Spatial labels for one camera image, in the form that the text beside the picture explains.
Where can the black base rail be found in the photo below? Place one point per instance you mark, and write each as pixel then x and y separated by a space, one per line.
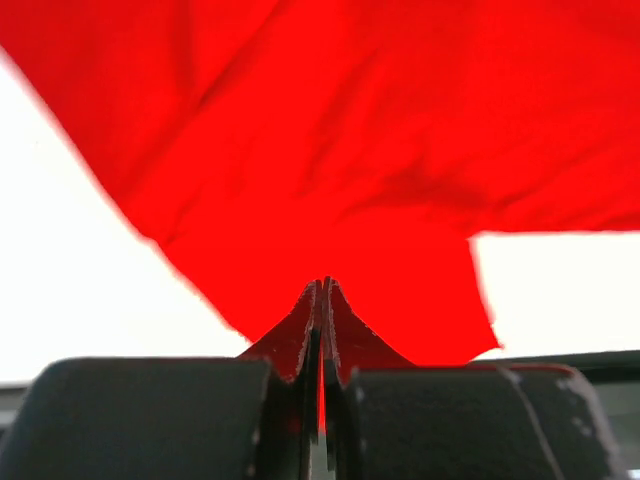
pixel 615 374

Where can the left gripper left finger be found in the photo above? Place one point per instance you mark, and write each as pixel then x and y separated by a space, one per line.
pixel 290 349

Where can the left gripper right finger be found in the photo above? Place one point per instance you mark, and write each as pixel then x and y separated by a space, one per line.
pixel 348 343

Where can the bright red t shirt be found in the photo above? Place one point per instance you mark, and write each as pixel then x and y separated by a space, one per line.
pixel 265 144

